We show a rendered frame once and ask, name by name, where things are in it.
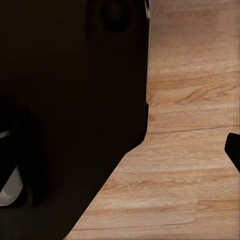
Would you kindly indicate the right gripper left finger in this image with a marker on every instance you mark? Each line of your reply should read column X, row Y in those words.
column 12, row 148

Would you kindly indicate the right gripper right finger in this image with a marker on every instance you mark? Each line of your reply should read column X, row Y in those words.
column 232, row 149

